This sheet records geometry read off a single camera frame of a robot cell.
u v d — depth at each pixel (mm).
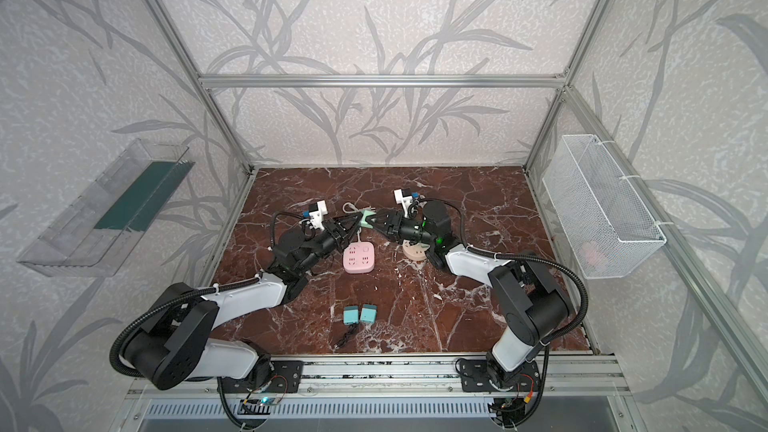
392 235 728
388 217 747
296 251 631
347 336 793
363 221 768
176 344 428
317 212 769
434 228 690
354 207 1054
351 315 828
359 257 918
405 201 785
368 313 825
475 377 727
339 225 733
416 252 937
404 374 753
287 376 731
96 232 648
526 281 509
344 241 734
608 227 610
